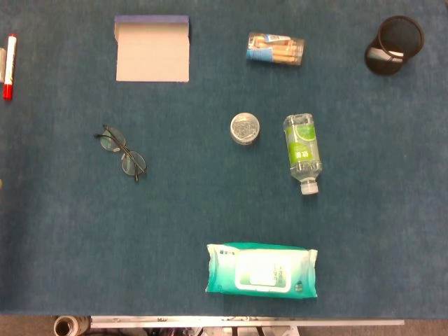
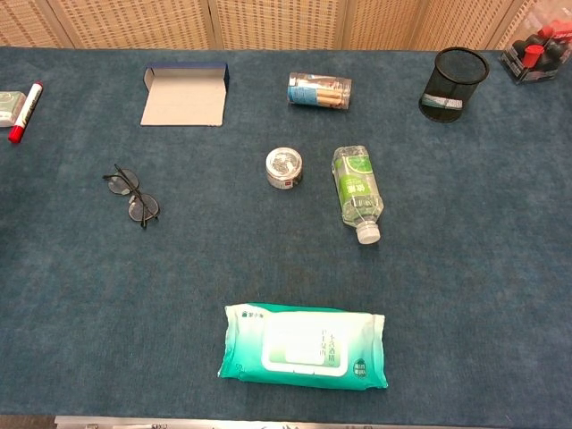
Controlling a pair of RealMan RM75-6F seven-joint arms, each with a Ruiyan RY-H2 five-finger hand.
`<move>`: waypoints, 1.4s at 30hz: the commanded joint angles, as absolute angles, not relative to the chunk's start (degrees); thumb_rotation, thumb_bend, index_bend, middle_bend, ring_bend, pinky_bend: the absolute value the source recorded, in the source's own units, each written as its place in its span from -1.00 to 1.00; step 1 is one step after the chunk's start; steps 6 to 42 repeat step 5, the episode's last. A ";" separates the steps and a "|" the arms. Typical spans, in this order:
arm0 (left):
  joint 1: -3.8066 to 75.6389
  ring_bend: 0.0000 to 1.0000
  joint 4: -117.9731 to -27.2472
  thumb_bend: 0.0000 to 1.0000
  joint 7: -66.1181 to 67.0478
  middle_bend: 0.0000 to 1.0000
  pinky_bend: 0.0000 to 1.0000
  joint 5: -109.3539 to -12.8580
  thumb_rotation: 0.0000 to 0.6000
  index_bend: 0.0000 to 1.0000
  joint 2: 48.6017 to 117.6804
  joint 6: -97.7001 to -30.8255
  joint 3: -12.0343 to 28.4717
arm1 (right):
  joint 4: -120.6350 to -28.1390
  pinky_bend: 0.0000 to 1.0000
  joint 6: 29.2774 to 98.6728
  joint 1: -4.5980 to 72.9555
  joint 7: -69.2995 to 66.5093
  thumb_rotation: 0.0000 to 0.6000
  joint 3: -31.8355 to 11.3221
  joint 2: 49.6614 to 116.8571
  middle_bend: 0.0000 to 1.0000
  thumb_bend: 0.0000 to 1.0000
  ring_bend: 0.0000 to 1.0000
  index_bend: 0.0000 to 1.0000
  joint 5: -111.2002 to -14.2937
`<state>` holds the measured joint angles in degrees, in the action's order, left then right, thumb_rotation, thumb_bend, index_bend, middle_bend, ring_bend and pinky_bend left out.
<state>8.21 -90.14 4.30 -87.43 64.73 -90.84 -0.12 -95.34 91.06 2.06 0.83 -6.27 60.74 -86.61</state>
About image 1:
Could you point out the round clear paper clip tin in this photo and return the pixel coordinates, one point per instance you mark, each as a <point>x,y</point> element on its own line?
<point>245,127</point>

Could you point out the open blue cardboard box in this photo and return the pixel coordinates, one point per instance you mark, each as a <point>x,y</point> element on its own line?
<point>152,56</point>

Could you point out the blue felt table cloth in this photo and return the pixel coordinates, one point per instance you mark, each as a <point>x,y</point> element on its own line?
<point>210,203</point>

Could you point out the green wet wipes pack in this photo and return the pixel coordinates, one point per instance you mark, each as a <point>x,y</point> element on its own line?
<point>260,271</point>

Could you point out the grey metal table rail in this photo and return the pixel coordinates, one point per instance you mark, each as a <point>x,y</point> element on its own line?
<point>245,321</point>

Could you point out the clear bottle with green label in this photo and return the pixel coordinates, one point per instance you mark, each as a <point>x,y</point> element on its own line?
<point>301,147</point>

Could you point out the red and white marker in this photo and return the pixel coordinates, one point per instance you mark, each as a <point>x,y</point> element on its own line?
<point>10,66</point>

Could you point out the clear jar with wooden sticks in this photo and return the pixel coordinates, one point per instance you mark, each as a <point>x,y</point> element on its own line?
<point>276,49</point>

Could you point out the thin-framed eyeglasses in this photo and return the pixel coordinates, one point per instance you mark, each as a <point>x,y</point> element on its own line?
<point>131,164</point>

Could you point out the roll of clear tape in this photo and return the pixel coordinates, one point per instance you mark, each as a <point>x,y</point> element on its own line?
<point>70,326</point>

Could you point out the black mesh pen holder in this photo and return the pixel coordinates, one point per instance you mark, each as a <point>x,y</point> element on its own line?
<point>385,68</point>

